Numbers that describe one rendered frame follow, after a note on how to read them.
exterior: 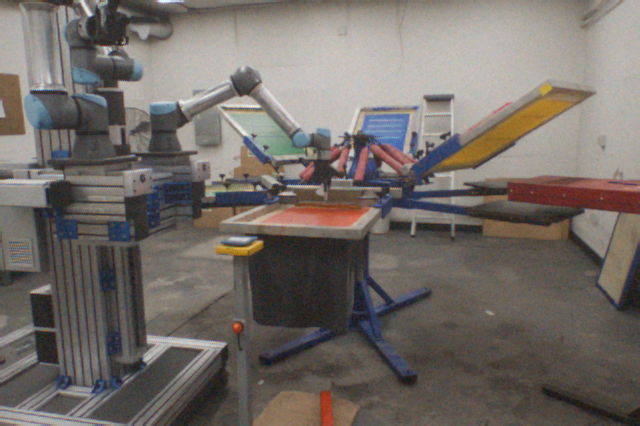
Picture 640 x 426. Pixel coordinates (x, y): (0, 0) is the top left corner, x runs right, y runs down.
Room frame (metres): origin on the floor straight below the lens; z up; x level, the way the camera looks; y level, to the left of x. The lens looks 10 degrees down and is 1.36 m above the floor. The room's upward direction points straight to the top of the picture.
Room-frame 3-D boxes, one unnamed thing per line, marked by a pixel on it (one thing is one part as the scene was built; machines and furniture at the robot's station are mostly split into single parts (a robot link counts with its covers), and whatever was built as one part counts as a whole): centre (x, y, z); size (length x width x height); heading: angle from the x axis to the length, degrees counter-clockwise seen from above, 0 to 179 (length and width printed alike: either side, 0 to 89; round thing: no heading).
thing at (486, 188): (3.38, -0.91, 0.91); 1.34 x 0.40 x 0.08; 104
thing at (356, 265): (2.09, -0.16, 0.74); 0.46 x 0.04 x 0.42; 164
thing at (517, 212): (2.73, -0.73, 0.91); 1.34 x 0.40 x 0.08; 44
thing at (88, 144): (1.81, 0.85, 1.31); 0.15 x 0.15 x 0.10
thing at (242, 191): (2.99, 0.62, 1.05); 1.08 x 0.61 x 0.23; 104
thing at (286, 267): (1.92, 0.11, 0.74); 0.45 x 0.03 x 0.43; 74
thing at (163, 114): (2.30, 0.74, 1.42); 0.13 x 0.12 x 0.14; 179
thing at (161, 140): (2.30, 0.74, 1.31); 0.15 x 0.15 x 0.10
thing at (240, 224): (2.20, 0.03, 0.97); 0.79 x 0.58 x 0.04; 164
